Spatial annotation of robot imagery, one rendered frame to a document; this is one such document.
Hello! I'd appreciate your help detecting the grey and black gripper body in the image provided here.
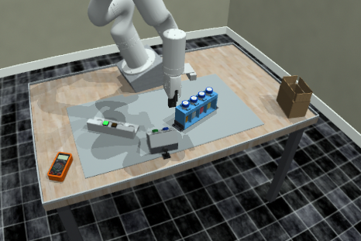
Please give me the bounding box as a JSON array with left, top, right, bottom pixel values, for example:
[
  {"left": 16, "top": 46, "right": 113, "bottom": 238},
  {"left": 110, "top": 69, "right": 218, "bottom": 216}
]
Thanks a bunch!
[{"left": 163, "top": 73, "right": 182, "bottom": 99}]

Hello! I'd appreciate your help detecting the small open brown cardboard box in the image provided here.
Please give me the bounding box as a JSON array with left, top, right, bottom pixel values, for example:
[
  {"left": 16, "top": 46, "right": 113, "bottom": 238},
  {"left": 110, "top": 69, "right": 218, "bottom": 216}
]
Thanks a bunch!
[{"left": 276, "top": 76, "right": 313, "bottom": 119}]

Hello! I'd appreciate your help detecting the orange digital multimeter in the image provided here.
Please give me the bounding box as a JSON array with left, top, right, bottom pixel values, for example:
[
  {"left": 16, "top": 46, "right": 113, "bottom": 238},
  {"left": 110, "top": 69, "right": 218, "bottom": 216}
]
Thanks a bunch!
[{"left": 47, "top": 152, "right": 73, "bottom": 182}]

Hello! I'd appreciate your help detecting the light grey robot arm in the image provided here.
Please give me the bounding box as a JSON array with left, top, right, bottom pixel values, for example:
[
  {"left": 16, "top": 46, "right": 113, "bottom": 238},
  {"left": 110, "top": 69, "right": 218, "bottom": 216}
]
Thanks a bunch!
[{"left": 88, "top": 0, "right": 197, "bottom": 81}]

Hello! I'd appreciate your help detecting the blue screw cap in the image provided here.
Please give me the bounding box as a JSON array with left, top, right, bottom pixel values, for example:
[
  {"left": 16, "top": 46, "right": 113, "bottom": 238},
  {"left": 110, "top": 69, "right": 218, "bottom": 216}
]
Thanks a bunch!
[
  {"left": 190, "top": 96, "right": 198, "bottom": 103},
  {"left": 181, "top": 101, "right": 190, "bottom": 108},
  {"left": 205, "top": 87, "right": 213, "bottom": 94},
  {"left": 198, "top": 91, "right": 205, "bottom": 98}
]

